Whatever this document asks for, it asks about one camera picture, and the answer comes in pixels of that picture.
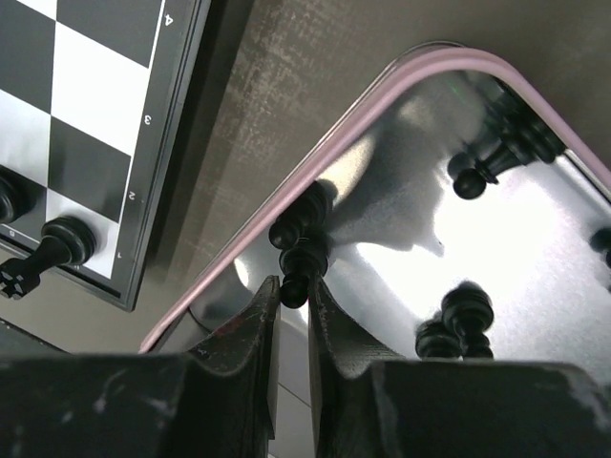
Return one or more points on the black white chessboard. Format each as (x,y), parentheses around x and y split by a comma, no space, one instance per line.
(91,98)

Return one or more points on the pink tin box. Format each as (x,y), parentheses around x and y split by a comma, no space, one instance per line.
(229,280)

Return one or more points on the black chess piece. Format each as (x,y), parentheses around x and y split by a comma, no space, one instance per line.
(17,198)
(65,240)

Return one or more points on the black chess pieces heap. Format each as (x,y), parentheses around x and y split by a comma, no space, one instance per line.
(468,310)

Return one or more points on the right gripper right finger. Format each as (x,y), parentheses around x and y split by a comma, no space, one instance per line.
(368,401)

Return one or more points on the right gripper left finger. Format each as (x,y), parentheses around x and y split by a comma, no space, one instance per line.
(216,399)

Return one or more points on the black pawn second row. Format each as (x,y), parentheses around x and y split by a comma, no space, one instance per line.
(307,258)

